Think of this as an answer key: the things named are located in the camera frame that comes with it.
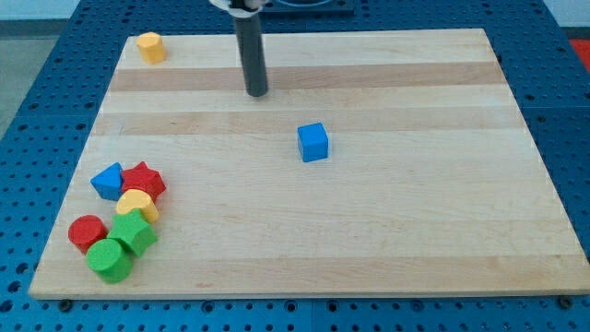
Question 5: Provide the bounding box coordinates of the blue wooden cube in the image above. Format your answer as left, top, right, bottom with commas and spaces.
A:
297, 123, 328, 162

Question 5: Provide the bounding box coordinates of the light wooden board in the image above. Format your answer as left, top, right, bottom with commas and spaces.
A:
29, 29, 589, 300

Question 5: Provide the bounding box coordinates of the red star wooden block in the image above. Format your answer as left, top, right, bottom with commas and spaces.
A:
121, 161, 166, 203

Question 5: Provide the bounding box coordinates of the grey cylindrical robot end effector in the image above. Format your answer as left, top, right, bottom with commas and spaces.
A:
209, 0, 268, 97

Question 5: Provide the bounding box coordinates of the yellow heart wooden block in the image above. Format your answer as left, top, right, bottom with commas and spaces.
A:
115, 189, 159, 223

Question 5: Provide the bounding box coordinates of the green star wooden block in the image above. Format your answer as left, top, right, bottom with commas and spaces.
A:
107, 208, 158, 257

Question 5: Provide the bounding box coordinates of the yellow hexagonal wooden block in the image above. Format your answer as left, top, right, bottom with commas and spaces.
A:
136, 31, 167, 65

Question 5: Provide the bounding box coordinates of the blue triangular wooden block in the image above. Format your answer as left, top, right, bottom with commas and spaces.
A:
90, 162, 123, 201

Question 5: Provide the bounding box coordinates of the green cylinder wooden block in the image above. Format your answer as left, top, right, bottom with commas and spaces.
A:
86, 238, 133, 284

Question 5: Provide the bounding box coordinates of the red cylinder wooden block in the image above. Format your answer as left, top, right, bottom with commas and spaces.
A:
67, 215, 108, 255

